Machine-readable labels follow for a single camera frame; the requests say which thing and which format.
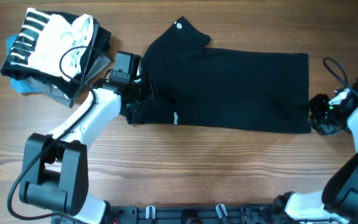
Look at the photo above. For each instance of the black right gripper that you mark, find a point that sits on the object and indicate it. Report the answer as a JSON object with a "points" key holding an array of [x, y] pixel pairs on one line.
{"points": [[314, 105]]}

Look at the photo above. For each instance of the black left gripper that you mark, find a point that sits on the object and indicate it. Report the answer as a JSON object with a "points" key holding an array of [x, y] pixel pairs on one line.
{"points": [[149, 90]]}

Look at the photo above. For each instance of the black t-shirt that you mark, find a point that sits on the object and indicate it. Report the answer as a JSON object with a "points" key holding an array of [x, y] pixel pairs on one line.
{"points": [[203, 86]]}

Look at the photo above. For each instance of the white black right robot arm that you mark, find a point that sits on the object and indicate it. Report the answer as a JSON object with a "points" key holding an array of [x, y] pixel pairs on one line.
{"points": [[338, 201]]}

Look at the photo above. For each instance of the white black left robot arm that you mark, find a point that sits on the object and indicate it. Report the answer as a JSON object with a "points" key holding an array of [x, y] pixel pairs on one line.
{"points": [[55, 165]]}

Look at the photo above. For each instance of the black folded garment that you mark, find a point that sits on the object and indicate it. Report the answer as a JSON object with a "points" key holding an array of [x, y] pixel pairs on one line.
{"points": [[21, 73]]}

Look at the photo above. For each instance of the blue folded garment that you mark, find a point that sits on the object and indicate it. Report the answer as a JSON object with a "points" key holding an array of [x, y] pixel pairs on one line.
{"points": [[18, 85]]}

